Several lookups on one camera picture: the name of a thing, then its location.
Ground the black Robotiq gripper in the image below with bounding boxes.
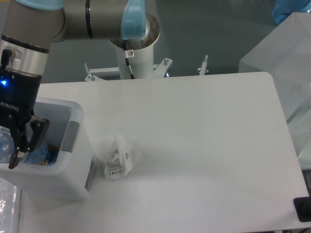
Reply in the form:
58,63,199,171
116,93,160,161
0,69,50,169

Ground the clear plastic water bottle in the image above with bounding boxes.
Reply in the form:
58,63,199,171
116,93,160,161
0,126,49,165

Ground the clear plastic wrapper bag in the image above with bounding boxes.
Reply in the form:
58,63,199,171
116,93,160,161
104,134,142,180

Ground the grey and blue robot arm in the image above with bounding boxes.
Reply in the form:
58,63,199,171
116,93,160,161
0,0,160,169

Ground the white trash can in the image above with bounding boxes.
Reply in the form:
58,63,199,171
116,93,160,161
0,98,95,200

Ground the blue yellow snack packet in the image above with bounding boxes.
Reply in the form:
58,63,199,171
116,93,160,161
39,145,59,166

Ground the metal table clamp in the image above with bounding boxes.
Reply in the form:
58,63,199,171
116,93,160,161
198,55,209,76

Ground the black device at table edge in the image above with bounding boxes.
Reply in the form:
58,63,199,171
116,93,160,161
294,197,311,222

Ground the blue plastic object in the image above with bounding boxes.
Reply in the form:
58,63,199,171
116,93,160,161
272,0,311,25

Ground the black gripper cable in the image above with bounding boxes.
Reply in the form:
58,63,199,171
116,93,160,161
1,48,13,71

